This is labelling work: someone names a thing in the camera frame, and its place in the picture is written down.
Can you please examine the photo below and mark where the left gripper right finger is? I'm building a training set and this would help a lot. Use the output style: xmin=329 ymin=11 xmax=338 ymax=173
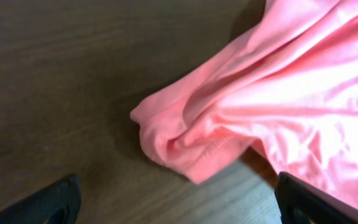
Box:
xmin=275 ymin=172 xmax=358 ymax=224

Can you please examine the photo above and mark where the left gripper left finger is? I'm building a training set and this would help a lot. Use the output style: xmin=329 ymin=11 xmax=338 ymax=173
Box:
xmin=0 ymin=174 xmax=81 ymax=224

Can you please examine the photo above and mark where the salmon pink t-shirt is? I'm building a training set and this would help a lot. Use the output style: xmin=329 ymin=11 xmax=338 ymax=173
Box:
xmin=131 ymin=0 xmax=358 ymax=209

